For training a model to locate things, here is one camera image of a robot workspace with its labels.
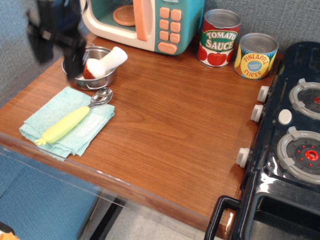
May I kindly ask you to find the pineapple slices can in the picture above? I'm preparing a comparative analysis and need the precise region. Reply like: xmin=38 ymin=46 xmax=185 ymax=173
xmin=234 ymin=32 xmax=279 ymax=80

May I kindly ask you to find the light teal cloth napkin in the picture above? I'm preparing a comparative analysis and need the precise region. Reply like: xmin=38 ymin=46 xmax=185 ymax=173
xmin=19 ymin=86 xmax=115 ymax=162

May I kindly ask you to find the spoon with yellow-green handle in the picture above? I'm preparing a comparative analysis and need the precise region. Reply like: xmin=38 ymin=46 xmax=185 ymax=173
xmin=35 ymin=87 xmax=113 ymax=146

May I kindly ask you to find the plush mushroom toy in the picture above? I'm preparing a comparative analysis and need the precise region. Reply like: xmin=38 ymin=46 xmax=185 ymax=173
xmin=82 ymin=46 xmax=128 ymax=79

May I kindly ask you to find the orange object bottom left corner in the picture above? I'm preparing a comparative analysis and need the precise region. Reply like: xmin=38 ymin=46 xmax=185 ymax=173
xmin=0 ymin=222 xmax=20 ymax=240

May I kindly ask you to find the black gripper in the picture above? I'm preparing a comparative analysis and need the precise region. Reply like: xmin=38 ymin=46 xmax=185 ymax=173
xmin=26 ymin=0 xmax=87 ymax=80

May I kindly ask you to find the teal toy microwave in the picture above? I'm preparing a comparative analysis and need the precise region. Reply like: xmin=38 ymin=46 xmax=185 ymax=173
xmin=80 ymin=0 xmax=205 ymax=56

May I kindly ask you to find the black toy stove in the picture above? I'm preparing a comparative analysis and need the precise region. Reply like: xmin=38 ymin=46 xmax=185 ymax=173
xmin=205 ymin=41 xmax=320 ymax=240

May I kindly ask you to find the tomato sauce can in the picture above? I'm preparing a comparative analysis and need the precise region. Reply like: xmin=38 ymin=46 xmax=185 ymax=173
xmin=197 ymin=8 xmax=242 ymax=67

